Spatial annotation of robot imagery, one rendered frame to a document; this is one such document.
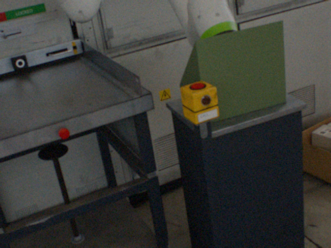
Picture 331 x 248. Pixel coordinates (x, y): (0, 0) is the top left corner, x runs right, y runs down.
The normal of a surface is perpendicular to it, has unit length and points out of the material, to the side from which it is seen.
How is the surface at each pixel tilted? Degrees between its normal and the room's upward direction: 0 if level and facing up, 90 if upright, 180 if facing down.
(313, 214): 0
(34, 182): 90
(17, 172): 90
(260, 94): 90
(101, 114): 90
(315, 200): 0
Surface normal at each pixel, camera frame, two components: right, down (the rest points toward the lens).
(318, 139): -0.76, 0.37
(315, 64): 0.43, 0.33
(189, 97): -0.89, 0.30
